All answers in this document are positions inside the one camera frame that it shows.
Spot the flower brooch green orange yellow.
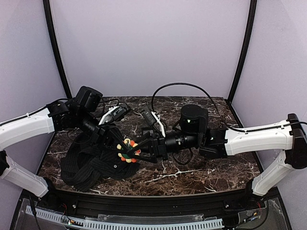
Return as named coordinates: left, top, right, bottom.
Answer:
left=117, top=138, right=141, bottom=163

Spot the black pinstriped shirt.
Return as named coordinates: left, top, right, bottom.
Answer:
left=60, top=132, right=140, bottom=192

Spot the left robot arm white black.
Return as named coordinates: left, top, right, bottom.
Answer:
left=0, top=86, right=130, bottom=198

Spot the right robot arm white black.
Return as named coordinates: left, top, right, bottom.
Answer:
left=124, top=104, right=307, bottom=197

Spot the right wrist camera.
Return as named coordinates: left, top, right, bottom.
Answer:
left=141, top=106, right=166, bottom=137

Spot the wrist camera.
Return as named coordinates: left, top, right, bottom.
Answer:
left=99, top=103, right=131, bottom=125
left=141, top=106, right=166, bottom=137

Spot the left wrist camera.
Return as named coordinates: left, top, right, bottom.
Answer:
left=99, top=103, right=131, bottom=125

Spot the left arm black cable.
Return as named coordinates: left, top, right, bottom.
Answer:
left=24, top=97, right=120, bottom=118

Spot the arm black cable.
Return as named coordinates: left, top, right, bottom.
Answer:
left=151, top=82, right=307, bottom=132
left=24, top=97, right=120, bottom=118

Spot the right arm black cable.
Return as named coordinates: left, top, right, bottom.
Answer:
left=151, top=82, right=307, bottom=132

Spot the white slotted cable duct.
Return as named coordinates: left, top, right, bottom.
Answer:
left=35, top=208, right=224, bottom=230

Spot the left black frame post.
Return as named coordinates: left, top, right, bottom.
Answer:
left=42, top=0, right=72, bottom=98

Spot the black frame post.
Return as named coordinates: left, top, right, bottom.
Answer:
left=227, top=0, right=257, bottom=104
left=42, top=0, right=72, bottom=98

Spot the right black frame post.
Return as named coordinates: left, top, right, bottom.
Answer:
left=227, top=0, right=257, bottom=104

